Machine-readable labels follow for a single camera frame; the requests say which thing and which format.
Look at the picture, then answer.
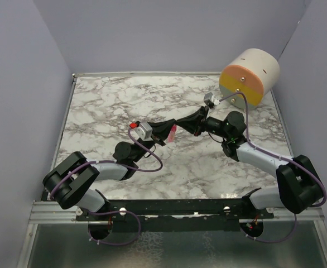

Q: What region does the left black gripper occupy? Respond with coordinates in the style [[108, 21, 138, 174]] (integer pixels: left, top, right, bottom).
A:
[[133, 119, 176, 163]]

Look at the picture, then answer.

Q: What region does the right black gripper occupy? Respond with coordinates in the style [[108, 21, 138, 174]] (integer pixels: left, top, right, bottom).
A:
[[176, 106, 231, 140]]

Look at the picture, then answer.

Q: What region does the pink keyring strap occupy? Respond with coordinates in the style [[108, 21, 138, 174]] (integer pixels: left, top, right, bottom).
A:
[[167, 125, 178, 143]]

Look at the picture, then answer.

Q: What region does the cylindrical pastel drawer box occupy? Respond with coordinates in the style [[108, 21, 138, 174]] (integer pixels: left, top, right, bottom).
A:
[[219, 48, 280, 110]]

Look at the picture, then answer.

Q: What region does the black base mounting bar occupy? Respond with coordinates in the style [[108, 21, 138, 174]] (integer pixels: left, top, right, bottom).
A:
[[76, 197, 273, 233]]

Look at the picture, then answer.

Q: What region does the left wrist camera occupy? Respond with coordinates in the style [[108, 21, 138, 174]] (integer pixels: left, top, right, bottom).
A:
[[129, 121, 153, 141]]

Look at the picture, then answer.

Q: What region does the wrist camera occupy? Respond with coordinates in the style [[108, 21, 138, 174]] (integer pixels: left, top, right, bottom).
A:
[[204, 92, 220, 109], [129, 121, 153, 141]]

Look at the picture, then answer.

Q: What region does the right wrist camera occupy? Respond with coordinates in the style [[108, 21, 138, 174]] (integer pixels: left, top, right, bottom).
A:
[[204, 92, 220, 109]]

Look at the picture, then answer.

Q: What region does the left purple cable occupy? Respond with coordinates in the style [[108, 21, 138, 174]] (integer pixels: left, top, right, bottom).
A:
[[49, 127, 164, 246]]

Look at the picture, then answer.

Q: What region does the aluminium table frame rail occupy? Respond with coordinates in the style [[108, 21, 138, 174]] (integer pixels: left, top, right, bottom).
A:
[[15, 73, 78, 268]]

